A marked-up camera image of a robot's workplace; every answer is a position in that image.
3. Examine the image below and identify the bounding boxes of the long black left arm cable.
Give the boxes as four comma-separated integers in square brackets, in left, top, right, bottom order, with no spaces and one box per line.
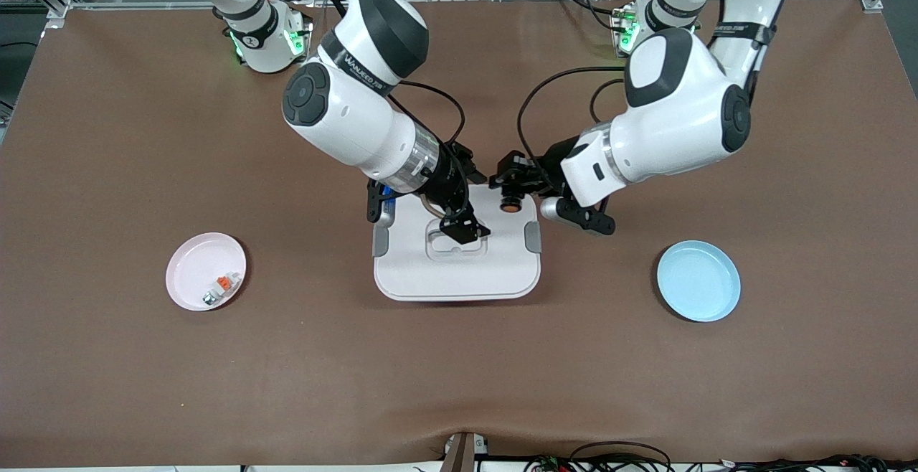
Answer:
[518,67,626,171]

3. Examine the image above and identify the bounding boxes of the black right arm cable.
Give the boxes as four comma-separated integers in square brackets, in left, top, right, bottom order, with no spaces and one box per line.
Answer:
[387,79,467,171]

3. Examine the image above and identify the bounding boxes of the pale pink round plate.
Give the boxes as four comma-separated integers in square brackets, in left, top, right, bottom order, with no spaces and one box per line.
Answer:
[165,232,247,312]

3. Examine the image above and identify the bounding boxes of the orange white connector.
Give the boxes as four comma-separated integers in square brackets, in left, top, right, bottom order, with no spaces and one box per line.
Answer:
[202,271,242,308]

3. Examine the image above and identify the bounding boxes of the tangled black cables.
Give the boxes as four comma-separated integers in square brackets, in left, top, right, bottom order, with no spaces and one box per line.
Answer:
[524,442,918,472]

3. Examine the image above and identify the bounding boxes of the brown post with white bracket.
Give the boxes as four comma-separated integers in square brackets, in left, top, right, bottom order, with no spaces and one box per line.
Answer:
[441,431,490,472]

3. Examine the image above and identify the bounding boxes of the white lidded storage box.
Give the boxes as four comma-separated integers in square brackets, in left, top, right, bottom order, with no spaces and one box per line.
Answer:
[373,185,542,302]

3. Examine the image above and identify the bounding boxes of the light blue round plate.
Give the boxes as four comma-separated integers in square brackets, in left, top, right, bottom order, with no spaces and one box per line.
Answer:
[656,240,742,323]

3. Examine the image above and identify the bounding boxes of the short black left arm cable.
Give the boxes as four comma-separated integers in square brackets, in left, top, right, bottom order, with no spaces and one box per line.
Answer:
[590,79,625,123]

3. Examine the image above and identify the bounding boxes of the brown table mat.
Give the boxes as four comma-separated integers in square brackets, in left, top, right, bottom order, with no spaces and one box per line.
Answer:
[0,0,918,469]

